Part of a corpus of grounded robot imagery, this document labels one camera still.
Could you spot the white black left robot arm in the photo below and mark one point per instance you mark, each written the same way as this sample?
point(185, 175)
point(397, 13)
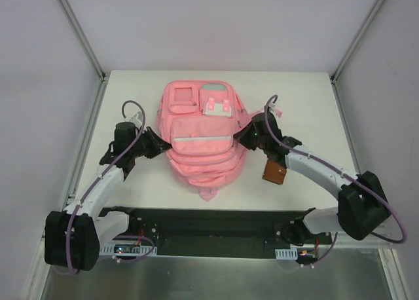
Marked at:
point(75, 235)

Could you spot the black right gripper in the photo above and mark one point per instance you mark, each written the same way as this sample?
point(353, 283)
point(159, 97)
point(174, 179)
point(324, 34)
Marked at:
point(247, 135)

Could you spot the right aluminium frame post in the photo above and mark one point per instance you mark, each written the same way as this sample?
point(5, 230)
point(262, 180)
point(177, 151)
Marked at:
point(357, 39)

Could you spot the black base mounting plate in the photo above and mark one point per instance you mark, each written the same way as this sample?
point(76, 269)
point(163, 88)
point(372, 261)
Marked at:
point(220, 233)

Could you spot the white slotted cable duct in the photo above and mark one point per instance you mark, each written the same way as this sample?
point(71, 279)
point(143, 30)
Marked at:
point(127, 250)

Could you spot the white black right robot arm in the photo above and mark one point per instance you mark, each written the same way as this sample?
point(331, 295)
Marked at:
point(361, 203)

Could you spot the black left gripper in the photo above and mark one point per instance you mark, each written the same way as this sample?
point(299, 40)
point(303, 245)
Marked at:
point(149, 143)

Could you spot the aluminium frame rail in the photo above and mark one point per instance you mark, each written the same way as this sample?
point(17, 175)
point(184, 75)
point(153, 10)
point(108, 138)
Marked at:
point(78, 31)

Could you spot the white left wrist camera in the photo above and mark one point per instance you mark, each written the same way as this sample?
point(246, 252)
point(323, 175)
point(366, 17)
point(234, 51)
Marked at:
point(136, 119)

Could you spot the pink student backpack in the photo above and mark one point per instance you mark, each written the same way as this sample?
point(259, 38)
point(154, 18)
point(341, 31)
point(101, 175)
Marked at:
point(199, 120)

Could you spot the brown leather wallet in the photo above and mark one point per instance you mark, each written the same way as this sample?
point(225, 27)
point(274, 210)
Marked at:
point(274, 173)

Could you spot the small white cable duct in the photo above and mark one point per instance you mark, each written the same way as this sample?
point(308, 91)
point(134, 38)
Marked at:
point(290, 254)

